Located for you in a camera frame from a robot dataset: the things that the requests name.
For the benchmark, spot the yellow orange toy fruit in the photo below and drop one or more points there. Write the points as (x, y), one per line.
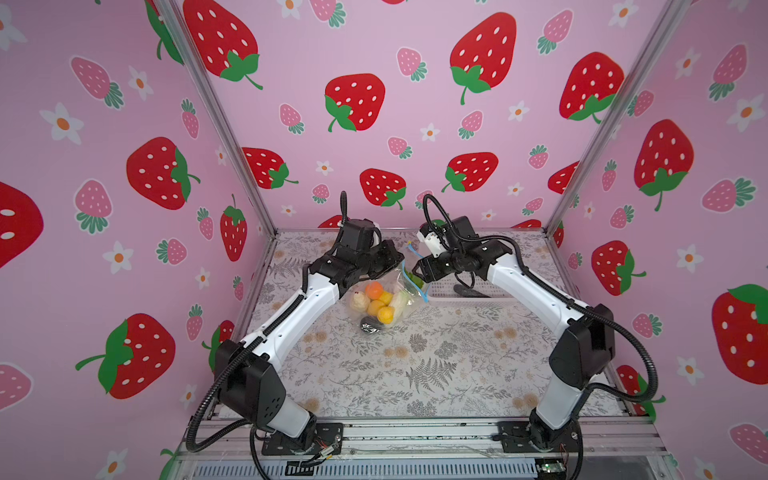
(374, 307)

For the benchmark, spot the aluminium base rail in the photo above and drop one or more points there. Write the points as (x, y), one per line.
(440, 448)

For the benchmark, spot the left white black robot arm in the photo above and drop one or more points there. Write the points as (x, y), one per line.
(247, 371)

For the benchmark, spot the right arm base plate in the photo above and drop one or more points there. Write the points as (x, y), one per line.
(524, 437)

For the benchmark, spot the right aluminium frame post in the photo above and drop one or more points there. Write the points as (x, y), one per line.
(661, 33)

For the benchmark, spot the clear zip top bag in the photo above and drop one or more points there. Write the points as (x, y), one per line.
(393, 282)

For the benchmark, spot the yellow lemon toy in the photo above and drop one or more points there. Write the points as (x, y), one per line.
(386, 315)

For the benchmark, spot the green leaf toy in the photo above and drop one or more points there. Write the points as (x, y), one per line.
(413, 281)

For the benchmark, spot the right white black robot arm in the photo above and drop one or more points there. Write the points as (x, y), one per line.
(585, 334)

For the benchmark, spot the white daikon toy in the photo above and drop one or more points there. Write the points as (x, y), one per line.
(400, 301)

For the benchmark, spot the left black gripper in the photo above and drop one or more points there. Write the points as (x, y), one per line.
(386, 251)

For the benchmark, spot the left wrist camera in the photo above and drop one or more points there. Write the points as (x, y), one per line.
(359, 234)

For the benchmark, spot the beige garlic toy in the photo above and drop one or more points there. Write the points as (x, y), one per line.
(359, 302)

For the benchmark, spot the black round toy food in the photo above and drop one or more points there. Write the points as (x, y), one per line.
(371, 325)

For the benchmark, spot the left aluminium frame post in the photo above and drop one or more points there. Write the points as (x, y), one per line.
(181, 37)

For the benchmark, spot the orange tangerine toy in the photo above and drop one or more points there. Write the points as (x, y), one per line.
(374, 290)

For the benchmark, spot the white plastic basket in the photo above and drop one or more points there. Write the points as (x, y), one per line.
(480, 288)

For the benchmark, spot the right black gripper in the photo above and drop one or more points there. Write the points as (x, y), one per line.
(427, 264)

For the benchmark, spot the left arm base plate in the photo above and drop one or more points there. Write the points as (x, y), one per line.
(317, 439)

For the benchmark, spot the aluminium frame post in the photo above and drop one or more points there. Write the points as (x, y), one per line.
(661, 33)
(181, 37)

